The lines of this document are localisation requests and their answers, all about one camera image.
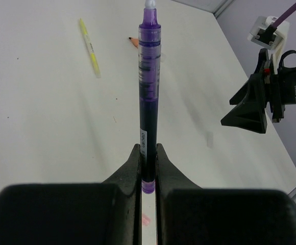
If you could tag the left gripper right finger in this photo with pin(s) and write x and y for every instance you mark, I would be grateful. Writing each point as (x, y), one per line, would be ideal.
(189, 214)

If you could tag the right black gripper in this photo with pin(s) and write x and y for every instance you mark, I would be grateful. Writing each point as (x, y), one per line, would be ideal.
(251, 99)

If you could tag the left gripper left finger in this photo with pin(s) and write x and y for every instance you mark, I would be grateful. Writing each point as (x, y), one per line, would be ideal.
(75, 213)

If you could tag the purple ink pen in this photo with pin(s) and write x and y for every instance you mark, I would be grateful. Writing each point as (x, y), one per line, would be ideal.
(149, 55)

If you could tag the orange marker with clear cap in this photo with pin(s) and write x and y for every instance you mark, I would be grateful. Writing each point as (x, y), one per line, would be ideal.
(134, 41)

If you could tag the pink transparent pen cap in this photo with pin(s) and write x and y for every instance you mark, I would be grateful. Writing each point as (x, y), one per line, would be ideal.
(145, 220)

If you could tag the yellow highlighter pen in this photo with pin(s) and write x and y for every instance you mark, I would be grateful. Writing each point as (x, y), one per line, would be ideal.
(90, 49)

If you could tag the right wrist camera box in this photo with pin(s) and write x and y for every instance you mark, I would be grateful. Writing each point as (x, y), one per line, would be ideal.
(264, 34)

